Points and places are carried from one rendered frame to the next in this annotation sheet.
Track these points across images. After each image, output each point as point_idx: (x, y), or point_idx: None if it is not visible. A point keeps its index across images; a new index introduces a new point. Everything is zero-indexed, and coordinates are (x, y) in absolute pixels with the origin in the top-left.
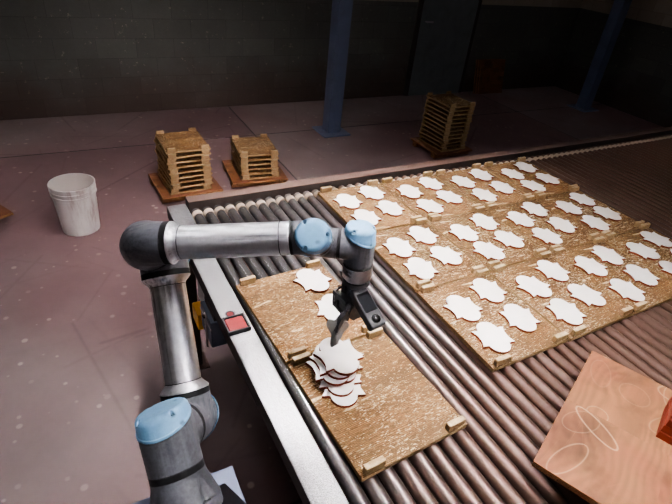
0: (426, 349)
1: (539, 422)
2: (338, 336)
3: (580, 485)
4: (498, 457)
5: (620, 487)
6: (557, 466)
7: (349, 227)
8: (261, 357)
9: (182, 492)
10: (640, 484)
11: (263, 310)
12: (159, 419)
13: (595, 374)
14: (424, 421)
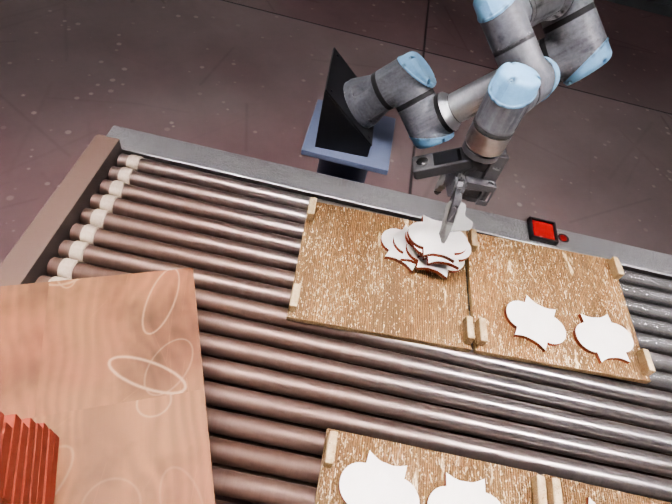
0: (414, 382)
1: (224, 411)
2: (438, 182)
3: (135, 279)
4: (234, 318)
5: (91, 311)
6: (167, 281)
7: (521, 63)
8: (485, 226)
9: (363, 78)
10: (68, 334)
11: (555, 257)
12: (411, 52)
13: (188, 491)
14: (320, 281)
